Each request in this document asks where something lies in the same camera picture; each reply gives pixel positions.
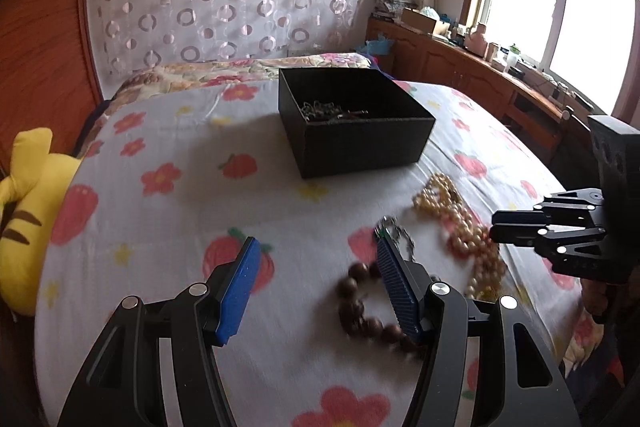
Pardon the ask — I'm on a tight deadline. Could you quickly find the black jewelry box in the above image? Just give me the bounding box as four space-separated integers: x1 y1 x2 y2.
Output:
278 67 436 180

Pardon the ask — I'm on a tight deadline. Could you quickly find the wooden headboard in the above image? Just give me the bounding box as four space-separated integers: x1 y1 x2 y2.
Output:
0 0 107 180

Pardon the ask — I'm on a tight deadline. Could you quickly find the stack of magazines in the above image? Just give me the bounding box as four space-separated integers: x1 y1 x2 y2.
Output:
372 0 417 20

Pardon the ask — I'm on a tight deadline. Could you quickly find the white ceramic jar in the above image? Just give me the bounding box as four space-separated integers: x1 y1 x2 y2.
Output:
465 23 491 56

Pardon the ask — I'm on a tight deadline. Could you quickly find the silver chain with green charm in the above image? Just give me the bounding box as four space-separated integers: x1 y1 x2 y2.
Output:
375 216 419 262

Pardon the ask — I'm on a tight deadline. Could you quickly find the brown wooden bead bracelet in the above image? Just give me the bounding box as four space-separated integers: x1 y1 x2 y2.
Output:
336 261 427 356

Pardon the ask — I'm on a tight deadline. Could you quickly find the blue cloth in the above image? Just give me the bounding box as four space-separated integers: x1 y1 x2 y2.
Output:
357 34 397 58

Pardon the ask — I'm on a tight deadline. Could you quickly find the wooden cabinet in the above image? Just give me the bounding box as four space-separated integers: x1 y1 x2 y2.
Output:
366 17 603 168

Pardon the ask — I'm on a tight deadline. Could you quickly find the cardboard box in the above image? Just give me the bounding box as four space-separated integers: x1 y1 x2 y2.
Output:
401 8 452 36

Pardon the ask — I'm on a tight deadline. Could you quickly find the silver chain necklace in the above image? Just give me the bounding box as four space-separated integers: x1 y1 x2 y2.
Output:
300 99 372 124

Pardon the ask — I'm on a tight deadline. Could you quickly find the floral white bed sheet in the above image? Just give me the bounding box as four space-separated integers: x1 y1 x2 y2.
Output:
34 79 597 427

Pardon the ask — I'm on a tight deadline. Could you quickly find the person's right hand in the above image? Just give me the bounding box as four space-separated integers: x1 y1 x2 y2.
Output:
581 278 621 325

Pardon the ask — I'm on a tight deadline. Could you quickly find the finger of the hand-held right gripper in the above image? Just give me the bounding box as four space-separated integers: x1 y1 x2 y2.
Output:
491 188 607 232
489 225 610 279

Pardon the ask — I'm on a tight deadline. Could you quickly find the floral pillow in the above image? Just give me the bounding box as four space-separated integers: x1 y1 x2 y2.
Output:
107 52 377 108

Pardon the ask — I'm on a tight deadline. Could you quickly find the yellow striped plush toy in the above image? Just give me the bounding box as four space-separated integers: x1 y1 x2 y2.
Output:
0 127 87 319

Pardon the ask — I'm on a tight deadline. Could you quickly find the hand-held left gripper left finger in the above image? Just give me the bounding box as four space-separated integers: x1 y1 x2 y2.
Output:
57 237 261 427

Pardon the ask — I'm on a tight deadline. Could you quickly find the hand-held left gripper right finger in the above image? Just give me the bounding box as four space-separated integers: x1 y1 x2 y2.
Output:
375 234 581 427

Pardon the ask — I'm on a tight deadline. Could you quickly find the pearl necklace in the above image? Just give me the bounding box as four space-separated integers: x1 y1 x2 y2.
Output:
412 173 508 301

